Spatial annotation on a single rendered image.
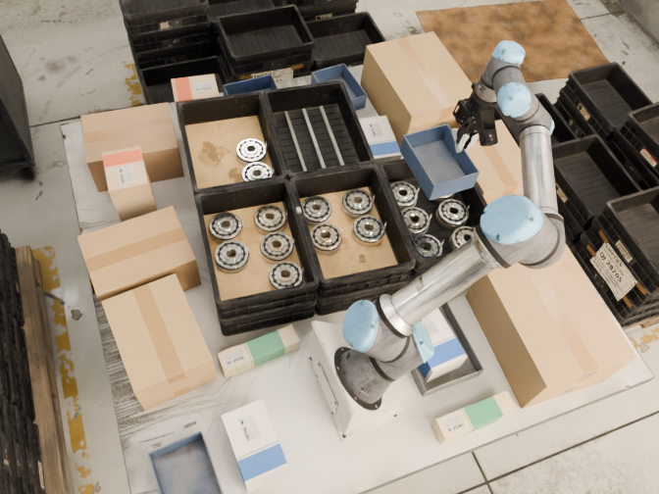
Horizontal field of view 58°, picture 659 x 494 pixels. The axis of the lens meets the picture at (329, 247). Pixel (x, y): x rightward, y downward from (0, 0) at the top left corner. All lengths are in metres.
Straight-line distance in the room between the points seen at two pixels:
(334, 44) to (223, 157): 1.34
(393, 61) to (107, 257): 1.28
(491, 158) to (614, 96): 1.37
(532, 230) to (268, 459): 0.90
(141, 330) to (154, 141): 0.70
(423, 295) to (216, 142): 1.07
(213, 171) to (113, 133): 0.37
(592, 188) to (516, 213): 1.69
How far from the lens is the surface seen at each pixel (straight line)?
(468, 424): 1.82
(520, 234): 1.29
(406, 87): 2.31
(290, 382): 1.84
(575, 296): 1.95
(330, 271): 1.85
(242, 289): 1.82
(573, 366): 1.84
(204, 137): 2.18
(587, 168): 3.05
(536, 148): 1.58
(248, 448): 1.69
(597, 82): 3.51
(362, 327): 1.41
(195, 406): 1.83
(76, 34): 4.04
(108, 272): 1.87
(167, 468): 1.79
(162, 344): 1.73
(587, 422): 2.84
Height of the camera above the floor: 2.43
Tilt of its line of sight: 57 degrees down
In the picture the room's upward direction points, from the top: 9 degrees clockwise
